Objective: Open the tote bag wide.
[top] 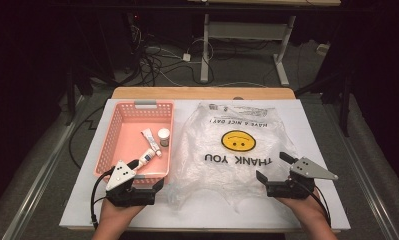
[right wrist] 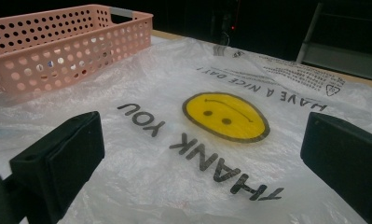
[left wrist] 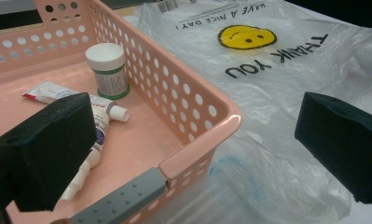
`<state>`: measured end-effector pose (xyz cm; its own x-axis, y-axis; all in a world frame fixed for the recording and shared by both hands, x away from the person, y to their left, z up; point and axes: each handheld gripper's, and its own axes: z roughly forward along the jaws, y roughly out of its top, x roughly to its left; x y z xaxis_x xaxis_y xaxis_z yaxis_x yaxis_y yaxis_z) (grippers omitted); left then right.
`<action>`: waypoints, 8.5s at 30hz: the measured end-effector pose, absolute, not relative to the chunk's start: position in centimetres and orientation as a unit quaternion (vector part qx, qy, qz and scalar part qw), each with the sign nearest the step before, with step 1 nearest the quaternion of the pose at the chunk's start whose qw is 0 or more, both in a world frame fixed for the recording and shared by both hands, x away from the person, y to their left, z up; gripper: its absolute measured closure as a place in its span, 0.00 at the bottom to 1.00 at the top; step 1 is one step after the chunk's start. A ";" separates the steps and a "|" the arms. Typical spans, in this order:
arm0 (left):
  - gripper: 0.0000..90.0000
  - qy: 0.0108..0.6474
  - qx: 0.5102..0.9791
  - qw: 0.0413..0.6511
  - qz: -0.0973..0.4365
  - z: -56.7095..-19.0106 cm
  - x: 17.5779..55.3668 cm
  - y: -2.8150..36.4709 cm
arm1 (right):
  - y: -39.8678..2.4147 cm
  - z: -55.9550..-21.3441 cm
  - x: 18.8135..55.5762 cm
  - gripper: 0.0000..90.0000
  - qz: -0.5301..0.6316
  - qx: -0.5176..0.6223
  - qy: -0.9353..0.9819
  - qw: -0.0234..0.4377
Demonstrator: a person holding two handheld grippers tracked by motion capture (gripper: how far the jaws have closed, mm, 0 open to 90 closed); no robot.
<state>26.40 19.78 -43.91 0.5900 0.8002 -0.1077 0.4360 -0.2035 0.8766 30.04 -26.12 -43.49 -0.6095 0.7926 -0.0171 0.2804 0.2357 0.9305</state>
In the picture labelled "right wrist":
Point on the clear smiley print plastic bag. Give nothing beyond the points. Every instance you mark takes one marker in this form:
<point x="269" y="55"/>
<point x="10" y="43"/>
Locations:
<point x="174" y="174"/>

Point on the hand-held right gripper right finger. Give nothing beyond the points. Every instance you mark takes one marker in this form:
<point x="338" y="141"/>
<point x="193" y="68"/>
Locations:
<point x="348" y="161"/>

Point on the pink perforated plastic basket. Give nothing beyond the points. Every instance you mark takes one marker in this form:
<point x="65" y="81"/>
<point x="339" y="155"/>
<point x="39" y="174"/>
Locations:
<point x="65" y="59"/>

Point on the white metal desk frame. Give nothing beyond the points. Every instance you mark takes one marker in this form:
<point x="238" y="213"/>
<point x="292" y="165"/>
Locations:
<point x="339" y="59"/>

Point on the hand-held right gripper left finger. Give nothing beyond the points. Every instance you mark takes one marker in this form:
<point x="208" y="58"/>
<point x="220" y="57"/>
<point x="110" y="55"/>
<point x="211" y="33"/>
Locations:
<point x="65" y="161"/>

